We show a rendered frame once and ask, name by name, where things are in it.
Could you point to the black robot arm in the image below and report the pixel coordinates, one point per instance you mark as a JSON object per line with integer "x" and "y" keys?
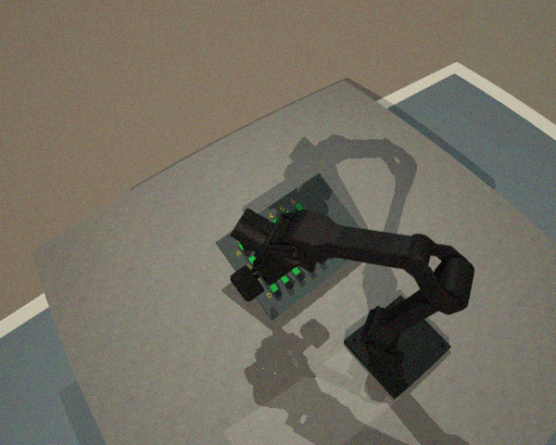
{"x": 304, "y": 238}

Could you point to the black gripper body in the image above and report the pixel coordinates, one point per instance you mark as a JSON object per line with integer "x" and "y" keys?
{"x": 247, "y": 283}

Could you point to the grey switch panel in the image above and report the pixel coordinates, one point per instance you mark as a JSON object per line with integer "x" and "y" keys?
{"x": 314, "y": 195}

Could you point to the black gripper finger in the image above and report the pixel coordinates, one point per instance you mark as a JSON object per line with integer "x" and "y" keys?
{"x": 257, "y": 262}

